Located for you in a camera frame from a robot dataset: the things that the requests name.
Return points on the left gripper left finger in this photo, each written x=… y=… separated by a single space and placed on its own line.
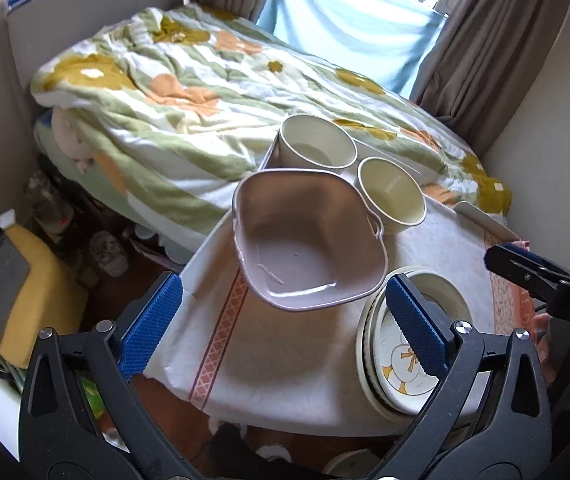
x=80 y=417

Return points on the white round bowl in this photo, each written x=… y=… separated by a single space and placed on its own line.
x=311 y=142

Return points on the cream yellow bowl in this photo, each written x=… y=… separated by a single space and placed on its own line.
x=391 y=193

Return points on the white deep plate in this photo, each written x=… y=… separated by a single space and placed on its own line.
x=375 y=349

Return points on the pink square bowl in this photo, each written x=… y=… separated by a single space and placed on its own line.
x=306 y=240

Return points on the small duck saucer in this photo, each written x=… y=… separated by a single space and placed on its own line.
x=405 y=354

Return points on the light blue window cloth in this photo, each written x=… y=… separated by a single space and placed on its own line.
x=384 y=40

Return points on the right brown curtain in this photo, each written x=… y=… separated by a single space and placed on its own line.
x=484 y=62

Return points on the grey bed headboard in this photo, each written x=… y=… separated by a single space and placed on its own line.
x=41 y=29

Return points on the white tablecloth with orange stripe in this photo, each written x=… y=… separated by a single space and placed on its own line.
x=240 y=360

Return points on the floral green yellow duvet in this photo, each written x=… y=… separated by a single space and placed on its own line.
x=176 y=107

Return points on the person's right hand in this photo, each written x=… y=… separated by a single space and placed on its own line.
x=552 y=344

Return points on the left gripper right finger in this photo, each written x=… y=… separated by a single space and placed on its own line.
x=488 y=417

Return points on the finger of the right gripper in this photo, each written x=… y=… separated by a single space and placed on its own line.
x=539 y=276
x=527 y=248

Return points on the orange floral cloth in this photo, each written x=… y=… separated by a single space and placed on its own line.
x=510 y=305

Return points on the large yellow duck plate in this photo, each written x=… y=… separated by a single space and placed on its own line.
x=389 y=371

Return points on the yellow storage box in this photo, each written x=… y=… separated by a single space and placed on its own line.
x=49 y=297

